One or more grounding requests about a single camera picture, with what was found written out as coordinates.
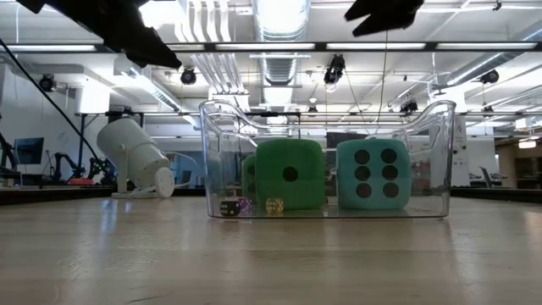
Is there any black table frame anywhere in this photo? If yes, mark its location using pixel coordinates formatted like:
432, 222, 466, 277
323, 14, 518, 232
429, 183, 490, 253
0, 185, 542, 208

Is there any white cylindrical lamp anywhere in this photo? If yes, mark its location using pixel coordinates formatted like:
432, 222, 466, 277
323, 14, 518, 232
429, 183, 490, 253
96, 117, 176, 200

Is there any large green foam die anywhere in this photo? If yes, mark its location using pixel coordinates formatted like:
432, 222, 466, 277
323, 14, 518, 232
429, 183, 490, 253
254, 138, 326, 211
241, 153, 257, 201

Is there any small black die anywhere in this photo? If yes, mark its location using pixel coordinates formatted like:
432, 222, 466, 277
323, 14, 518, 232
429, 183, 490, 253
218, 200, 241, 218

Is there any black ceiling spotlight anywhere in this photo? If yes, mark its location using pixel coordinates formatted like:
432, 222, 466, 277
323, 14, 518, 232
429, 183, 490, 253
399, 99, 420, 115
180, 66, 198, 86
38, 73, 57, 93
323, 53, 346, 86
479, 69, 501, 85

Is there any small yellow translucent die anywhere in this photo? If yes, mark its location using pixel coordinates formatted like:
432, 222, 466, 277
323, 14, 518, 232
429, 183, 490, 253
265, 197, 285, 214

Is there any black office chair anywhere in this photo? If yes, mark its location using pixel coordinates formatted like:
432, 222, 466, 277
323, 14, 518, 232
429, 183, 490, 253
479, 165, 508, 189

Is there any white led light bar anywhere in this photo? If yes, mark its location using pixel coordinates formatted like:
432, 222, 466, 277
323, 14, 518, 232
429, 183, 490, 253
214, 42, 317, 52
435, 42, 527, 51
0, 43, 98, 53
325, 42, 427, 51

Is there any thin black diagonal cable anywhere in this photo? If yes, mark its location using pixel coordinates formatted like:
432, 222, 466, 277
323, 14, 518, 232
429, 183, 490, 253
0, 36, 103, 164

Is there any black computer monitor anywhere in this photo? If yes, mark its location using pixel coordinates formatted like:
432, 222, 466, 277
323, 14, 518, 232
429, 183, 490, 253
14, 136, 46, 166

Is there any white lamp cable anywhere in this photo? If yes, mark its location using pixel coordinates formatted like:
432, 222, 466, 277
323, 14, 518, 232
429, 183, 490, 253
163, 150, 201, 190

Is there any large cyan foam die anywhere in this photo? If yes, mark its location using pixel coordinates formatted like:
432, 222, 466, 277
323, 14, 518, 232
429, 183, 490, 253
335, 138, 412, 211

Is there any clear plastic bin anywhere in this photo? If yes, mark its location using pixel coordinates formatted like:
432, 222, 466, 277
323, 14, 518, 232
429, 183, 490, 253
198, 99, 457, 219

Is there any black overhead frame beam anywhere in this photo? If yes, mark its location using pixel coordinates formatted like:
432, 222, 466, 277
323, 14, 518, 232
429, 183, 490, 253
0, 41, 542, 53

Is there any silver ventilation duct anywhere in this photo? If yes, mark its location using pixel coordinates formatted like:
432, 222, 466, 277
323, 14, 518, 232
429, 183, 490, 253
252, 0, 311, 88

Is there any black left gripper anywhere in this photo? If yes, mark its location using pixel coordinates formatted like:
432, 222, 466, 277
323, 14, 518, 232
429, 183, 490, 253
54, 0, 183, 69

